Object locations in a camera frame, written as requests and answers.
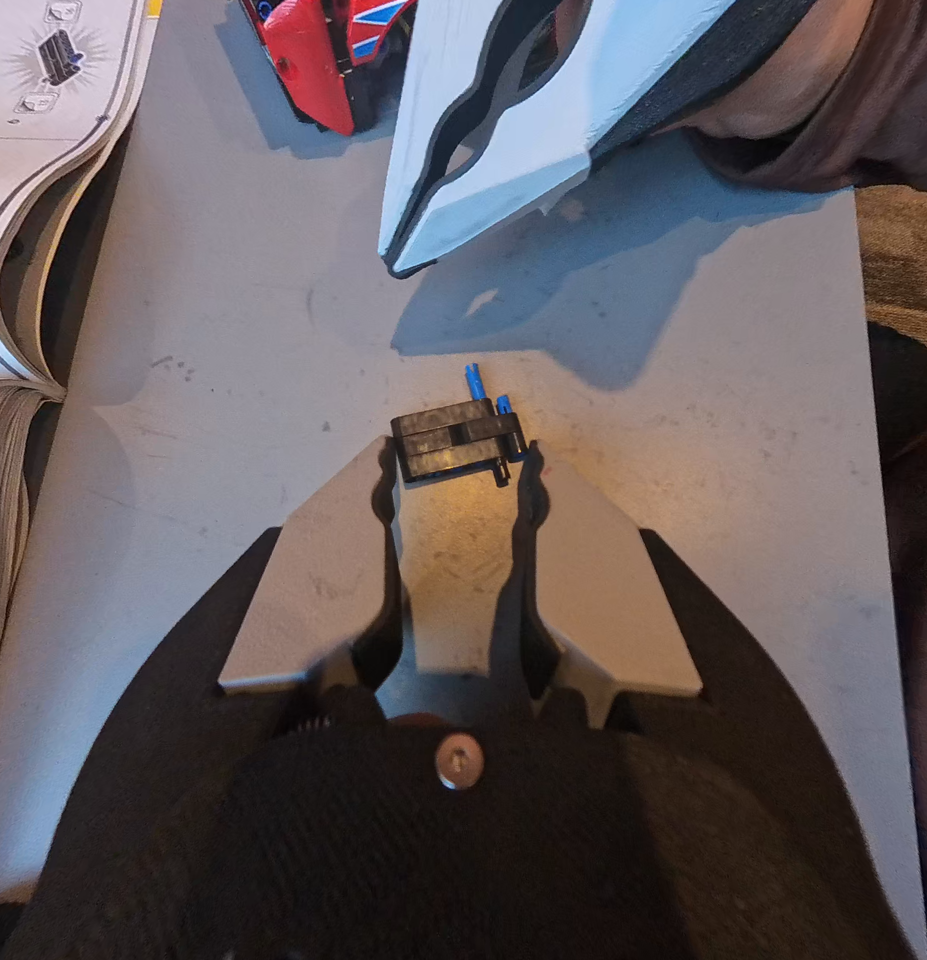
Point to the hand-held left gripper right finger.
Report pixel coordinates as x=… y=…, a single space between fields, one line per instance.
x=606 y=600

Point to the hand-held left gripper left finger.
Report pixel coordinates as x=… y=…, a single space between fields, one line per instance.
x=313 y=592

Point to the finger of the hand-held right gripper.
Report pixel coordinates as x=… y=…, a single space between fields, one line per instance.
x=441 y=60
x=546 y=150

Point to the black toy brick assembly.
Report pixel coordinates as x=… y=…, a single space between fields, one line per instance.
x=441 y=442

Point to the person's right forearm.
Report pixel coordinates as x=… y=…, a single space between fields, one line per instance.
x=883 y=75

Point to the white desk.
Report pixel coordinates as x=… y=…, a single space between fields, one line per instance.
x=246 y=300

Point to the red toy car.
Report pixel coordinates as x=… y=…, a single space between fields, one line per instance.
x=313 y=67

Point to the open instruction book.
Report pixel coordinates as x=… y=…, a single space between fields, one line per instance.
x=51 y=187

